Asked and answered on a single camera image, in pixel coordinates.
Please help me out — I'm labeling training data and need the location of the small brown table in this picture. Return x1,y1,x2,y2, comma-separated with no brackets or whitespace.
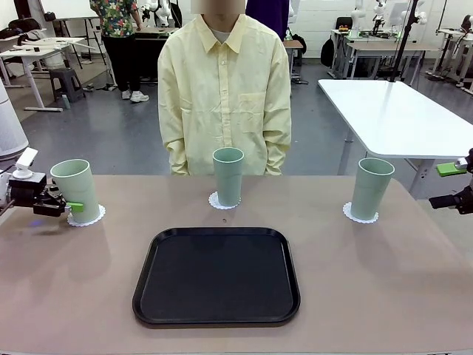
286,38,306,67

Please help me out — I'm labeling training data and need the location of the grey plastic stool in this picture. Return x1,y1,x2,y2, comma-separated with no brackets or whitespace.
49,67,86,104

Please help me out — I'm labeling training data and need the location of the white standing desk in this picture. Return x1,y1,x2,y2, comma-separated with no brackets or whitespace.
0,47,64,113
14,35,88,71

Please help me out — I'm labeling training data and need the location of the person in yellow shirt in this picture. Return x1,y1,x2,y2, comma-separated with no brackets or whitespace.
157,0,293,178

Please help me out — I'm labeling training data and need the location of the black stand pole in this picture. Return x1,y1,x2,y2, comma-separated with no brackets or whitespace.
386,0,424,82

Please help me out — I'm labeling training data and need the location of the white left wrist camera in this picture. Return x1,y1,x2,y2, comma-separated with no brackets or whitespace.
13,146,39,180

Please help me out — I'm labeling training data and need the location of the white paper doily coaster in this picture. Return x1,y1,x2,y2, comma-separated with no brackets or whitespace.
66,205,107,227
208,191,243,212
342,201,381,224

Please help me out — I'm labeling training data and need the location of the black bag on desk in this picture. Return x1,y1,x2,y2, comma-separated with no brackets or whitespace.
7,18,42,33

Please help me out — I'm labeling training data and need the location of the mint green plastic cup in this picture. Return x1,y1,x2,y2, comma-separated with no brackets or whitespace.
350,157,395,220
212,147,245,208
50,158,101,224

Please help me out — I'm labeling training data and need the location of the person in purple top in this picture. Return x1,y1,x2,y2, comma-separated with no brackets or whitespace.
245,0,289,41

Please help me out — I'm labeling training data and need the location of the person's right forearm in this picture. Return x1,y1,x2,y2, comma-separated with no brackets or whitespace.
164,136,189,177

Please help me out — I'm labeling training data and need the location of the white cylindrical air purifier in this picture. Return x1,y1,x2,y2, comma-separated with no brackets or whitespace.
0,79,30,160

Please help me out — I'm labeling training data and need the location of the person in floral shirt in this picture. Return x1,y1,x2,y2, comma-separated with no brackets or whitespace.
89,0,151,104

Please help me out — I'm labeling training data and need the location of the person's left forearm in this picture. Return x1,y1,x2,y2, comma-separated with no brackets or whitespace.
264,136,293,177

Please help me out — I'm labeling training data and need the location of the black backpack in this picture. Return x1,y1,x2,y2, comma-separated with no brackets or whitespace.
319,36,336,68

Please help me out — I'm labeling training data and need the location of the wood desk with black panel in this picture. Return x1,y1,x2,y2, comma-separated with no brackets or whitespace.
89,24,178,85

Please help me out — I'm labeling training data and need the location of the white lab desk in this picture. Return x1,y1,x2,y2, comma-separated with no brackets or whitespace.
424,27,473,89

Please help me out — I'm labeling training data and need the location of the black plastic serving tray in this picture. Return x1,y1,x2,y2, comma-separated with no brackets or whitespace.
132,226,302,329

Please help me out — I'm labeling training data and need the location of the grey lab desk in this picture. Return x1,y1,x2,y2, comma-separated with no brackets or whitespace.
330,28,443,81

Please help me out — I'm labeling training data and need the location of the whiteboard on easel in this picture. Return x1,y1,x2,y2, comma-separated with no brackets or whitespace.
38,0,104,21

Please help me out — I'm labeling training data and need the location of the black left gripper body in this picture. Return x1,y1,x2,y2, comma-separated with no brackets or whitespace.
7,172,49,207

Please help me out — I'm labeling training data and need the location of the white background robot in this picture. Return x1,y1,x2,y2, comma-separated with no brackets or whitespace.
371,0,389,34
350,0,367,33
146,0,174,27
401,7,428,25

